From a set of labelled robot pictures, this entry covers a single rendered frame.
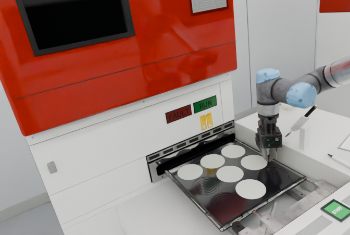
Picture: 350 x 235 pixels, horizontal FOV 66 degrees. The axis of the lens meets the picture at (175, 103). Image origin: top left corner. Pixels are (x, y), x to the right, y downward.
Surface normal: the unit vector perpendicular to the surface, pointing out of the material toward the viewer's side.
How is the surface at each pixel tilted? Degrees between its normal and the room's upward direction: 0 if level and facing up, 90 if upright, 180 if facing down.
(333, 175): 90
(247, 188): 0
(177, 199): 0
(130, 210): 0
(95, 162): 90
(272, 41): 90
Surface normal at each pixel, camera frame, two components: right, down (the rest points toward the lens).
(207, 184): -0.14, -0.92
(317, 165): -0.87, 0.29
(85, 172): 0.48, 0.25
